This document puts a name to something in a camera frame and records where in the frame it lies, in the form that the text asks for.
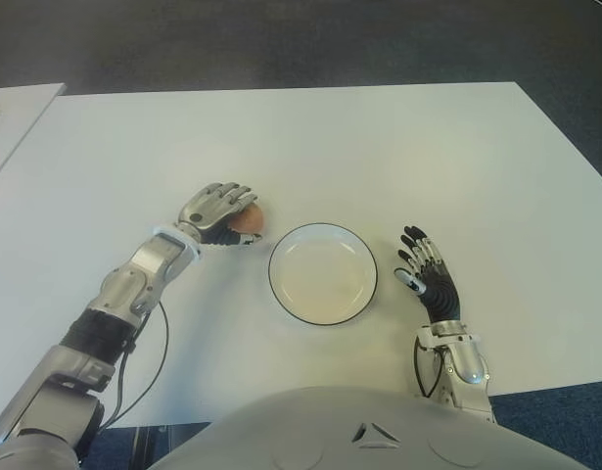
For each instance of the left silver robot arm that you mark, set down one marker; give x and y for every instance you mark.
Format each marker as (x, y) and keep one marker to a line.
(134, 279)

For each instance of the grey robot torso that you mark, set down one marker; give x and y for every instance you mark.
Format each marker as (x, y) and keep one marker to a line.
(379, 431)

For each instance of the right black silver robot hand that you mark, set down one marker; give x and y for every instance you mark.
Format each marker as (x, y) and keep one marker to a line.
(442, 294)

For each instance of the white plate with black rim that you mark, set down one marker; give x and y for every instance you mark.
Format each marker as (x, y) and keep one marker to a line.
(322, 279)

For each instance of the white side table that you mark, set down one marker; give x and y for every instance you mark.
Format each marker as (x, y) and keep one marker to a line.
(16, 127)

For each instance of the red yellow apple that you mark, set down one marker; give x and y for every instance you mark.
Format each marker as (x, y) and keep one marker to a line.
(251, 220)

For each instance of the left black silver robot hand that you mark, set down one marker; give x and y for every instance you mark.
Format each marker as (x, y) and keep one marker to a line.
(207, 210)

